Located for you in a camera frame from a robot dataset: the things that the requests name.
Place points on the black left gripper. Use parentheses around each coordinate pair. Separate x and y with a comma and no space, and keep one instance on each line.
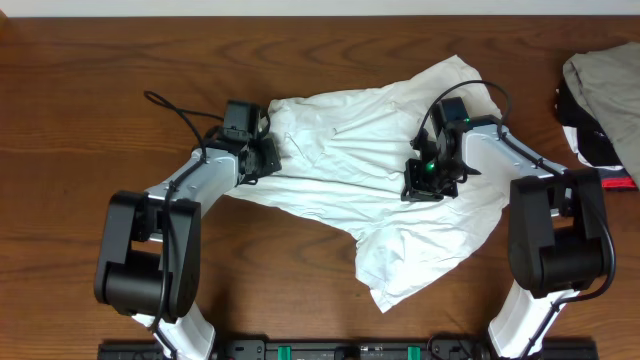
(270,157)

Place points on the grey folded garment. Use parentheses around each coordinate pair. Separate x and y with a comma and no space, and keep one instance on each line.
(605,84)

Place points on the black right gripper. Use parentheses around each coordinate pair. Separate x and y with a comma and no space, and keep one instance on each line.
(417,191)

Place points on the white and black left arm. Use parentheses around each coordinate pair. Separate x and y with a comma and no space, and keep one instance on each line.
(149,262)

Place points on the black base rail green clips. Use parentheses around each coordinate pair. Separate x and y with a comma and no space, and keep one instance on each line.
(442,348)

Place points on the black red folded garment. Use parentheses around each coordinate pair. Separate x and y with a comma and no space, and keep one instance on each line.
(588,141)

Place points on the white t-shirt black print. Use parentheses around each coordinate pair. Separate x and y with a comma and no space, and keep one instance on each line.
(343,156)

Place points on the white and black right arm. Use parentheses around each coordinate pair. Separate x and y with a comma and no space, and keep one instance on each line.
(560,249)

